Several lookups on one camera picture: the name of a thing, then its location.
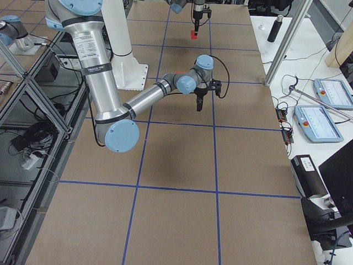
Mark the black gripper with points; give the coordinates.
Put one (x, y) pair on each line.
(199, 94)
(196, 14)

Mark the red cube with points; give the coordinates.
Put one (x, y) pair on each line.
(193, 35)

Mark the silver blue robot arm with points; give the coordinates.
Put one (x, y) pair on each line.
(99, 31)
(178, 5)

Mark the black water bottle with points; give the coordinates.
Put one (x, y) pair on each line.
(275, 29)

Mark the near teach pendant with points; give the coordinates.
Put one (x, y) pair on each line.
(316, 124)

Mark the teach pendant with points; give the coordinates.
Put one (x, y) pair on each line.
(316, 124)
(334, 93)

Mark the far teach pendant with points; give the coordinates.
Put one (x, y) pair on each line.
(334, 93)

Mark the black brown box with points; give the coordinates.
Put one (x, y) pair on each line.
(307, 178)

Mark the black monitor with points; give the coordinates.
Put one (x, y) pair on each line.
(336, 173)

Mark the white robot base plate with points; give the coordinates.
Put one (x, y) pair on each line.
(128, 73)

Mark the aluminium frame post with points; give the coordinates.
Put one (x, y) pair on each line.
(287, 40)

